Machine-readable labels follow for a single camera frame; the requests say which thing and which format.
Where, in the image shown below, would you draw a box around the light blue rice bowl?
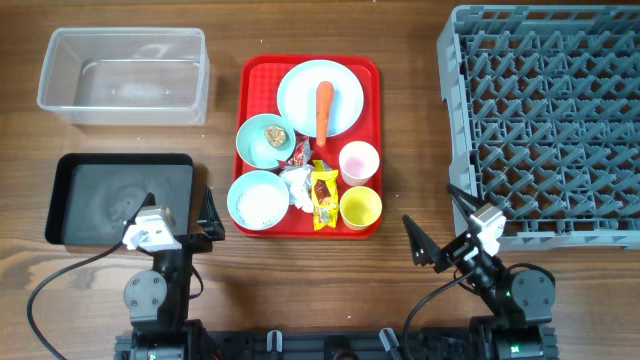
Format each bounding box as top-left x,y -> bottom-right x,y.
227,170 -> 289,230

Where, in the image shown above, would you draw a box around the yellow cup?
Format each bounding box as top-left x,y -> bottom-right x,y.
339,186 -> 382,231

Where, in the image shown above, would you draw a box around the mint green bowl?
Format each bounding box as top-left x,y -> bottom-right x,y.
236,113 -> 296,170

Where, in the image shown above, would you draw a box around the brown food lump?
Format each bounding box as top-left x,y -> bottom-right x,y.
264,125 -> 288,148

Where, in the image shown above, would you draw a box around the red foil wrapper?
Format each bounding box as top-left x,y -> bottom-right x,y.
278,136 -> 312,169

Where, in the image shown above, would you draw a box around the pink cup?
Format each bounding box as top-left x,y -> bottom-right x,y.
339,141 -> 380,186

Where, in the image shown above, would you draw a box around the orange carrot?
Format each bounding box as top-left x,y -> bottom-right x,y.
316,81 -> 334,147

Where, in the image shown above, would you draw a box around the white rice grains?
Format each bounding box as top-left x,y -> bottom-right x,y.
236,184 -> 288,230

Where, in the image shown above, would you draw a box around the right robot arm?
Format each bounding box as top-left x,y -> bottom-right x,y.
402,215 -> 558,359

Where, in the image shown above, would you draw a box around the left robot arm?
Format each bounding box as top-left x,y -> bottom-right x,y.
114,189 -> 225,360

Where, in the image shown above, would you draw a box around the black waste tray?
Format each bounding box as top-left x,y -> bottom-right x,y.
45,153 -> 195,247

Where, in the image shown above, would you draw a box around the grey dishwasher rack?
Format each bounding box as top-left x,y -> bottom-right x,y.
437,5 -> 639,251

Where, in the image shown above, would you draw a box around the crumpled white tissue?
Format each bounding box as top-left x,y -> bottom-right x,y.
279,164 -> 314,213

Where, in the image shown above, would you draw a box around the yellow snack wrapper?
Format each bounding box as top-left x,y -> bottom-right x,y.
311,160 -> 339,231

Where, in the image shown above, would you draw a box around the red serving tray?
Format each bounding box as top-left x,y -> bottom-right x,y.
232,54 -> 382,240

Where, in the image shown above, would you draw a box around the light blue plate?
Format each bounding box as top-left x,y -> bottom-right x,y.
277,60 -> 364,137

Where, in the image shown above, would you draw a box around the clear plastic bin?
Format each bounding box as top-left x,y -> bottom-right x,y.
37,27 -> 211,126

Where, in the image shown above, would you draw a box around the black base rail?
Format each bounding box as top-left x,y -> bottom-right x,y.
113,327 -> 558,360

